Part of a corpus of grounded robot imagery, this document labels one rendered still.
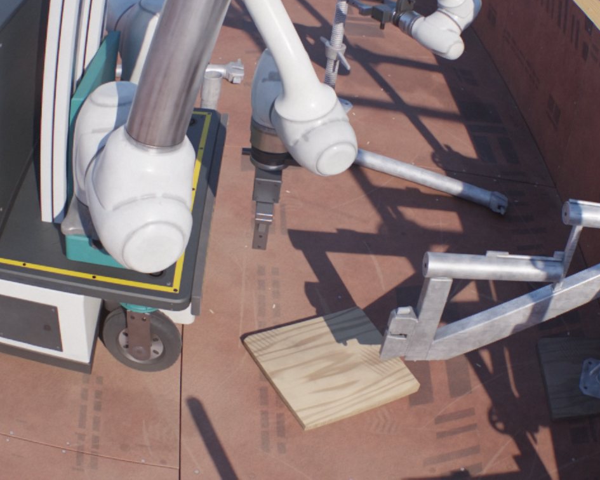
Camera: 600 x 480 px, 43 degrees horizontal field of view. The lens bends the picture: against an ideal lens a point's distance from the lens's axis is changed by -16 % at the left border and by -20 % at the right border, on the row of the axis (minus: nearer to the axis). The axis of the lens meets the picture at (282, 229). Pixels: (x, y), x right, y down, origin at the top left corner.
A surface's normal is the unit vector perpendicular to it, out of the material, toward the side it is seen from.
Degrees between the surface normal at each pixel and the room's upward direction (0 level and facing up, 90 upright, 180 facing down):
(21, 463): 0
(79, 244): 90
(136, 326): 90
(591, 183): 90
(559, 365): 0
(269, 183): 90
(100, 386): 0
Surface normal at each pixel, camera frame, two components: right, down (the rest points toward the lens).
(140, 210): 0.03, -0.14
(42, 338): -0.03, 0.61
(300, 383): 0.12, -0.78
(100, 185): -0.85, -0.02
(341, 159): 0.40, 0.70
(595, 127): -0.99, -0.08
